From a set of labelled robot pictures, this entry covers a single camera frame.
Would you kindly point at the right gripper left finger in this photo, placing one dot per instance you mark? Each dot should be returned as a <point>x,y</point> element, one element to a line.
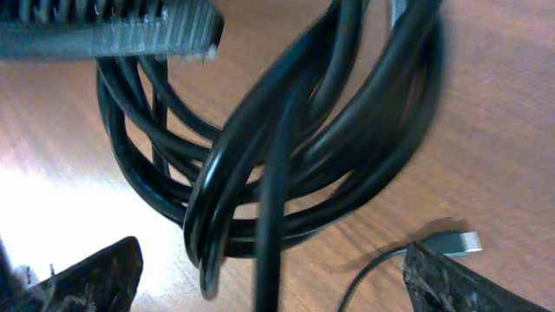
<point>105,281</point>

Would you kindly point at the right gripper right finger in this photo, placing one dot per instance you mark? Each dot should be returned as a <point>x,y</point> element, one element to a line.
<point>436,283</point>

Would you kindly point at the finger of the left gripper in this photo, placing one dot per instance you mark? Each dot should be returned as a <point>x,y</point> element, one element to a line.
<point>88,29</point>

